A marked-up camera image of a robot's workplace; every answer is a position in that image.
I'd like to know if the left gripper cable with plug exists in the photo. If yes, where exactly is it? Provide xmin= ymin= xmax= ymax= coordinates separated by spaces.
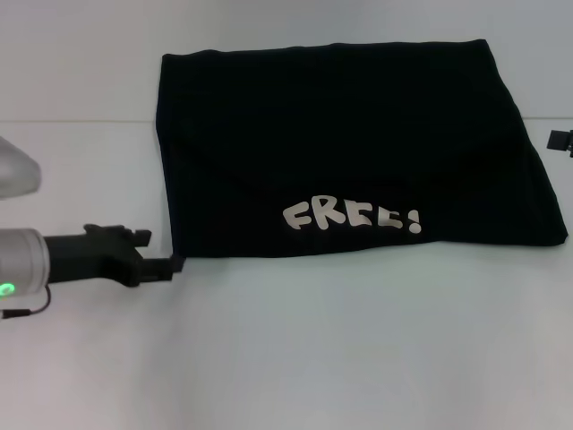
xmin=0 ymin=288 xmax=52 ymax=320

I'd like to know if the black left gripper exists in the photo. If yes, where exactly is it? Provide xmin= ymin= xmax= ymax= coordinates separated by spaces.
xmin=44 ymin=223 xmax=186 ymax=288

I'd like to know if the black shirt with white print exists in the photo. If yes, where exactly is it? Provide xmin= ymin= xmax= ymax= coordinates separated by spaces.
xmin=156 ymin=39 xmax=569 ymax=261

